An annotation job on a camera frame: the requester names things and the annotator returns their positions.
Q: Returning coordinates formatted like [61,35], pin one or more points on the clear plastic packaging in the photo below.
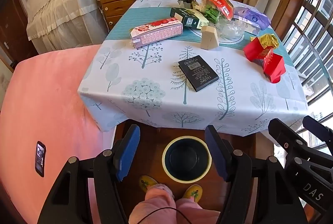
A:
[230,30]

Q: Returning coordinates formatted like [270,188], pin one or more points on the yellow slipper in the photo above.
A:
[193,191]
[147,182]

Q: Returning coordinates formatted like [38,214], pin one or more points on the flat black box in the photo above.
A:
[197,73]

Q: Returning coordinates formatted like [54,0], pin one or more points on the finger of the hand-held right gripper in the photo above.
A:
[318,132]
[283,135]

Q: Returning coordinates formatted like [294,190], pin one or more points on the purple plastic packet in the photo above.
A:
[251,15]

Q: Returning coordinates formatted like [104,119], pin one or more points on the wooden door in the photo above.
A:
[13,26]

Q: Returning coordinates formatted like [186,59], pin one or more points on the red paper box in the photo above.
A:
[273,69]
[255,50]

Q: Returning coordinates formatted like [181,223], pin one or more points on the green leaf print bag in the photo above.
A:
[210,13]

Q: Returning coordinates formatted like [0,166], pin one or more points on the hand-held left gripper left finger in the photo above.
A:
[127,153]

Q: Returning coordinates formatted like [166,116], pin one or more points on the dark bin with yellow rim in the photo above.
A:
[186,159]

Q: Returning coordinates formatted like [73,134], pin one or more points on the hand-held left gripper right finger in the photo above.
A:
[217,153]

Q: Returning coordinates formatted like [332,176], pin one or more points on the window grille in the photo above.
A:
[312,18]

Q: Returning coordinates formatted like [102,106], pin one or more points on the orange snack bag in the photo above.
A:
[219,1]

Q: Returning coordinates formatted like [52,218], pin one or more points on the pink strawberry print box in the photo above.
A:
[156,33]

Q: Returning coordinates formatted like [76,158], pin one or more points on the black smartphone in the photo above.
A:
[40,159]

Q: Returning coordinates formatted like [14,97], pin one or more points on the gold foil wrapper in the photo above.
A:
[268,40]

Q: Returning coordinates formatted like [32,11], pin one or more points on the beige cardboard piece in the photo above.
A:
[209,37]

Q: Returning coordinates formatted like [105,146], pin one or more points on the green and white box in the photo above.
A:
[190,18]

